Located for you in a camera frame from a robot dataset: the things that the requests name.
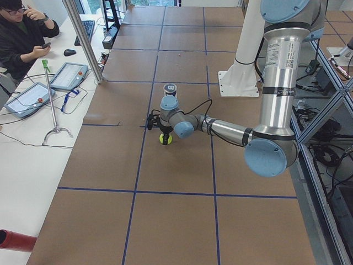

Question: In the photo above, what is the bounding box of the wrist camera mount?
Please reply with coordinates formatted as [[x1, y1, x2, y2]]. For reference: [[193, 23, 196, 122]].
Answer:
[[147, 109, 161, 130]]

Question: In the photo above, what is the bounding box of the black computer mouse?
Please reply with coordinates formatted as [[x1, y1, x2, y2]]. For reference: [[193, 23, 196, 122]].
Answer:
[[63, 49, 77, 57]]

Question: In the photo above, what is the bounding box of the black keyboard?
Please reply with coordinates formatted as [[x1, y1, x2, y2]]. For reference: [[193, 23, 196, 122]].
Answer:
[[74, 20, 95, 46]]

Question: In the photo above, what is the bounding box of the aluminium frame post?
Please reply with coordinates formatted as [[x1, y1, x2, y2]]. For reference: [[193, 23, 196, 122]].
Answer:
[[62, 0, 104, 84]]

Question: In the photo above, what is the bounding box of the yellow tennis ball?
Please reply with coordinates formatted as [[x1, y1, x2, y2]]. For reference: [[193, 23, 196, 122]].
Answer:
[[159, 133, 173, 145]]

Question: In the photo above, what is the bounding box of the red cylinder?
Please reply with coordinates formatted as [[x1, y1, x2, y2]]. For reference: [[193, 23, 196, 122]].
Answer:
[[1, 229, 37, 252]]

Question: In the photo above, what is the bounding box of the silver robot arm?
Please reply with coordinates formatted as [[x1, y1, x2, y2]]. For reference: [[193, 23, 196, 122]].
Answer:
[[149, 1, 327, 177]]

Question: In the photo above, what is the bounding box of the seated person in black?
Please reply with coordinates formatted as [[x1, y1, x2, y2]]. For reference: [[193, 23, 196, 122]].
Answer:
[[1, 1, 60, 82]]

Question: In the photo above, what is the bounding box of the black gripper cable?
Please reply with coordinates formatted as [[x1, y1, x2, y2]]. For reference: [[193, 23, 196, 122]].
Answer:
[[180, 98, 213, 130]]

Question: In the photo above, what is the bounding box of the teach pendant tablet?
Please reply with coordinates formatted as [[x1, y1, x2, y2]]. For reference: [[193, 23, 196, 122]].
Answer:
[[4, 82, 49, 118], [50, 62, 88, 91]]

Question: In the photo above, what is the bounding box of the blue lanyard badge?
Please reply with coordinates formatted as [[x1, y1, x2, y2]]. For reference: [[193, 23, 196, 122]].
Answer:
[[60, 89, 80, 112]]

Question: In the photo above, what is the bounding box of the metal reacher grabber tool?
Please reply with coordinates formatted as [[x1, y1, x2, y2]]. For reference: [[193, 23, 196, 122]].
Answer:
[[42, 59, 73, 146]]

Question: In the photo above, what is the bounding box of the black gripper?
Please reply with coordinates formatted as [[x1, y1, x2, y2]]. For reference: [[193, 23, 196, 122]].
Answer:
[[159, 121, 173, 145]]

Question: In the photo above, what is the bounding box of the tennis ball can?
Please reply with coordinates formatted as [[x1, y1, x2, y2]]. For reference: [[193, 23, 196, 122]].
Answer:
[[163, 83, 177, 97]]

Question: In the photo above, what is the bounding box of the near teach pendant tablet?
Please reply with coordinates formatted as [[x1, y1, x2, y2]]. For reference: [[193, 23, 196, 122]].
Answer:
[[4, 82, 49, 118]]

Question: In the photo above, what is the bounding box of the far teach pendant tablet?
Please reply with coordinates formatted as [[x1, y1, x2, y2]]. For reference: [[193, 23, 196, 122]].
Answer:
[[50, 62, 88, 91]]

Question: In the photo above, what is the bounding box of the white pedestal column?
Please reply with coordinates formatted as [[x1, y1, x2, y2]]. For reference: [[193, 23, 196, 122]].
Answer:
[[218, 0, 265, 97]]

